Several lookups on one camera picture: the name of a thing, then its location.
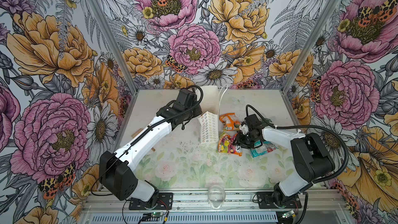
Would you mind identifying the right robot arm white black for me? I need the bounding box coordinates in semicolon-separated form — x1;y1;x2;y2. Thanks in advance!
235;114;335;204

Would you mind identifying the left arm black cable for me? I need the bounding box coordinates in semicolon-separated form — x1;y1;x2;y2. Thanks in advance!
91;84;205;197

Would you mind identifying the white printed paper bag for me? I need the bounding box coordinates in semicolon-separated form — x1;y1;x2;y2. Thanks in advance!
199;85;229;145

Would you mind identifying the clear glass bowl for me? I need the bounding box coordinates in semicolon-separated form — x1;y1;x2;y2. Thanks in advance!
208;184;226;209

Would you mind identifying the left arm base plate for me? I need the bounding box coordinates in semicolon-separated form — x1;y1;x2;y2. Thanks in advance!
129;192;174;211

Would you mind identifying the teal snack packet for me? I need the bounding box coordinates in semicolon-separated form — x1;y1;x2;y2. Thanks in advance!
250;141;278;158

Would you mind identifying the Fox's candy packet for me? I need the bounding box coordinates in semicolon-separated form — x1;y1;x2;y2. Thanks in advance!
217;132;243;156

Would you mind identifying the aluminium front rail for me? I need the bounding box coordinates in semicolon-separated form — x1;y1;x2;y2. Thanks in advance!
78;189;354;224

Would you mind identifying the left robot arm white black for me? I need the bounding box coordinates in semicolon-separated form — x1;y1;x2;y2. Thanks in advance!
98;85;204;203

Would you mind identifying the orange snack packet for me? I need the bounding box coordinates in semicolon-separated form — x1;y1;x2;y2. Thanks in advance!
219;113;241;131

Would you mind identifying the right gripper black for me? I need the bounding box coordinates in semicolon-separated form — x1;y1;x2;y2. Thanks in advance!
232;131;260;150

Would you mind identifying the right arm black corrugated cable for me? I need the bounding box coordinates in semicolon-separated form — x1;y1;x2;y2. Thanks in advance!
245;104;350;185

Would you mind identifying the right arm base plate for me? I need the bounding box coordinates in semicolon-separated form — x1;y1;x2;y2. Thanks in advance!
254;191;302;209

